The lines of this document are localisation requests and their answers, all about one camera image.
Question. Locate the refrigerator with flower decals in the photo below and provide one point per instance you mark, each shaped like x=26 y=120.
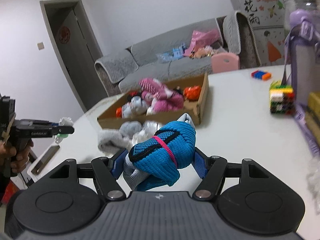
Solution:
x=270 y=30

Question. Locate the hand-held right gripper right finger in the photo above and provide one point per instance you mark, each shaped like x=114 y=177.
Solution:
x=199 y=163

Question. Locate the pink plastic chair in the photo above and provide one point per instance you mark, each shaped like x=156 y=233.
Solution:
x=220 y=67

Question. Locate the pale fluffy sock bundle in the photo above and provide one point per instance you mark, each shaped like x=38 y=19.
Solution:
x=112 y=141

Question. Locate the yellow box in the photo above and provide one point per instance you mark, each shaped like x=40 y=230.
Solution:
x=313 y=105

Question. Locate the grey sofa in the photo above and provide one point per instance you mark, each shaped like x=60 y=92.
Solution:
x=155 y=67

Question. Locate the white desktop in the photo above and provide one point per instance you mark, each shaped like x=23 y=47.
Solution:
x=237 y=135

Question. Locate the clear blue plastic bag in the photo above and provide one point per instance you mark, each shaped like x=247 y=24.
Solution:
x=163 y=57

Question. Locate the orange plastic bag bundle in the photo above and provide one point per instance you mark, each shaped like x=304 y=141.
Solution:
x=192 y=92
x=119 y=112

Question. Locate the brown cardboard box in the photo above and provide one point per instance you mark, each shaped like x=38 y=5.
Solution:
x=197 y=105

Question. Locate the pink plastic bag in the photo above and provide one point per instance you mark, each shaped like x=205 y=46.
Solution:
x=200 y=40

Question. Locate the red round door decoration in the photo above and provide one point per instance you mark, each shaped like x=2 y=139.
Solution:
x=64 y=35

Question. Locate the grey sock bundle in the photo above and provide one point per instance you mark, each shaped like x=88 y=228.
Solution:
x=130 y=128
x=135 y=105

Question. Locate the pink dotted sock bundle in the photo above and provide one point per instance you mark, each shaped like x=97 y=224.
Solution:
x=162 y=102

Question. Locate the white and green cloth bundle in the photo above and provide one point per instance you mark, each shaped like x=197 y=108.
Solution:
x=65 y=121

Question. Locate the plush toys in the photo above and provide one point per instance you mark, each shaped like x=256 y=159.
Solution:
x=202 y=52

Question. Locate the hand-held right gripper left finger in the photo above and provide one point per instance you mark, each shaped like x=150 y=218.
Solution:
x=117 y=163

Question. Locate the glass fish tank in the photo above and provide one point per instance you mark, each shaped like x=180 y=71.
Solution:
x=300 y=5

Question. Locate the blue sock bundle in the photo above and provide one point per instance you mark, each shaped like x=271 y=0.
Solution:
x=162 y=152

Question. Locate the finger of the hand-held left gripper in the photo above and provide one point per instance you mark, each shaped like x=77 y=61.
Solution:
x=63 y=130
x=51 y=124

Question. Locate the wall light switch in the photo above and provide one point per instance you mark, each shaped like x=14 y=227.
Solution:
x=40 y=45

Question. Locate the dark door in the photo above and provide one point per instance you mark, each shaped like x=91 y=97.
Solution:
x=75 y=62

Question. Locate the person's left hand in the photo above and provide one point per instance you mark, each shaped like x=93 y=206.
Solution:
x=21 y=163

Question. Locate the colourful building block strip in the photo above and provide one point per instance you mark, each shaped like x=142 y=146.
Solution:
x=261 y=75

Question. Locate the white smartphone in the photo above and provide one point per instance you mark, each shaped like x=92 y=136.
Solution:
x=46 y=158

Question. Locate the multicolour building block cube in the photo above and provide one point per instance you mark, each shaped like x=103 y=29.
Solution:
x=281 y=100

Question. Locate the blue toy castle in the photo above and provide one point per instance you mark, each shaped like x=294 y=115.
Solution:
x=178 y=52

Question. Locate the purple water bottle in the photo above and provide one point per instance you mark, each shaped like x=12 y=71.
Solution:
x=307 y=55

